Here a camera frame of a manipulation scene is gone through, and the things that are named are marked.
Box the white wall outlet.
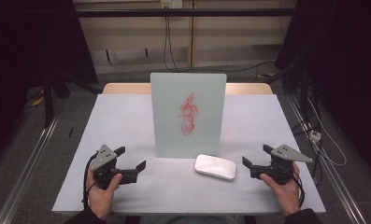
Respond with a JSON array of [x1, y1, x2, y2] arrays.
[[160, 0, 184, 9]]

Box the aluminium floor rail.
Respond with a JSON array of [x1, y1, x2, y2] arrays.
[[285, 94, 368, 224], [0, 114, 64, 224]]

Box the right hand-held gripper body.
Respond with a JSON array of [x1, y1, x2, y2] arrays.
[[249, 144, 314, 187]]

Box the black curtain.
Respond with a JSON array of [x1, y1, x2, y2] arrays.
[[0, 0, 99, 171], [274, 0, 371, 179]]

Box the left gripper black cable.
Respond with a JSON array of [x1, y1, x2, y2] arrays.
[[81, 151, 99, 210]]

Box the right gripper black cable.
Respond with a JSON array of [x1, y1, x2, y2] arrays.
[[290, 169, 307, 209]]

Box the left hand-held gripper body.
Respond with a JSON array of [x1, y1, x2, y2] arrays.
[[89, 144, 139, 190]]

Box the white whiteboard eraser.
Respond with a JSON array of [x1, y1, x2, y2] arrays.
[[193, 153, 237, 181]]

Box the person's right dark sleeve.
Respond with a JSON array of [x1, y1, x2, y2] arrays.
[[284, 207, 323, 224]]

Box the black hanging cables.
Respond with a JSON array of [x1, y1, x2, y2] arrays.
[[163, 7, 181, 74]]

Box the black horizontal bar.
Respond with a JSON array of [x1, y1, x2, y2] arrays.
[[75, 7, 297, 19]]

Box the person's right hand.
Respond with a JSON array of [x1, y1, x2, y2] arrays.
[[260, 161, 302, 217]]

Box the person's dark sleeve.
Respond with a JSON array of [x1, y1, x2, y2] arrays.
[[64, 206, 107, 224], [284, 207, 323, 224]]

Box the person's left hand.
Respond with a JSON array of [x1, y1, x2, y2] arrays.
[[86, 169, 123, 220]]

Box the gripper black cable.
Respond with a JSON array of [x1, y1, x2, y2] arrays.
[[290, 169, 307, 209], [81, 151, 99, 210]]

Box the black metal stand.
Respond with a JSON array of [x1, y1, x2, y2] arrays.
[[42, 74, 55, 129]]

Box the white cable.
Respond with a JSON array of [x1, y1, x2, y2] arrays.
[[307, 97, 348, 167]]

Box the glass whiteboard with red scribble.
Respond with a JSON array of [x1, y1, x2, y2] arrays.
[[150, 72, 227, 159]]

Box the person's left dark sleeve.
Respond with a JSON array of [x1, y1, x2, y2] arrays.
[[64, 206, 107, 224]]

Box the white power strip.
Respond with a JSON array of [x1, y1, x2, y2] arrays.
[[308, 129, 322, 143]]

